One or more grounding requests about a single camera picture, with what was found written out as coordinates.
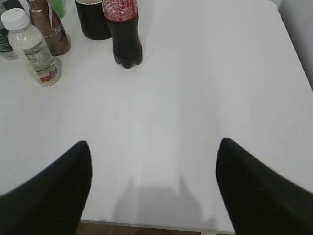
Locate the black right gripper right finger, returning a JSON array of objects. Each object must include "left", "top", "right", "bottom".
[{"left": 216, "top": 138, "right": 313, "bottom": 235}]

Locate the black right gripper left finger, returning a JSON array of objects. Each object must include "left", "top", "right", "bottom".
[{"left": 0, "top": 141, "right": 92, "bottom": 235}]

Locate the cola bottle red label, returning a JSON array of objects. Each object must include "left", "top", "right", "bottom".
[{"left": 102, "top": 0, "right": 143, "bottom": 69}]

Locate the clear water bottle green label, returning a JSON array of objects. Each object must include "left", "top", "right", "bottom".
[{"left": 0, "top": 0, "right": 22, "bottom": 61}]

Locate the white milky drink bottle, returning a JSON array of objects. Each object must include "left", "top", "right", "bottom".
[{"left": 0, "top": 8, "right": 62, "bottom": 87}]

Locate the brown coffee drink bottle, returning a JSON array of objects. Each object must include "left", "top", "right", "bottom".
[{"left": 27, "top": 0, "right": 71, "bottom": 56}]

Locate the black ceramic mug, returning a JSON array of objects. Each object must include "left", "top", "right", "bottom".
[{"left": 75, "top": 0, "right": 112, "bottom": 40}]

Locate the green soda bottle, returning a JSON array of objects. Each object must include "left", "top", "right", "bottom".
[{"left": 48, "top": 0, "right": 66, "bottom": 19}]

